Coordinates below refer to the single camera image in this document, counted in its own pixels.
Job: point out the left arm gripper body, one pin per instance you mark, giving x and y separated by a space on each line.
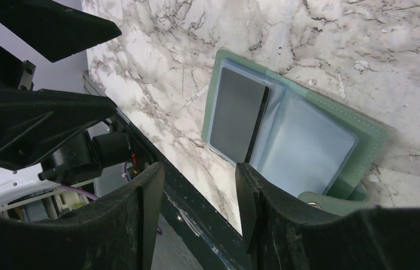
56 32

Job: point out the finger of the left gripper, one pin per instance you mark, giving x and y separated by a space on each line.
34 124

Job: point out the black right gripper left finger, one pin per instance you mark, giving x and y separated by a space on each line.
116 231

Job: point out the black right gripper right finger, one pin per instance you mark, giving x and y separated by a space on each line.
282 232

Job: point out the green card holder wallet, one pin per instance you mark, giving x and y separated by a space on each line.
310 146

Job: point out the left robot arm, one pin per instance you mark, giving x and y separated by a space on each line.
79 159

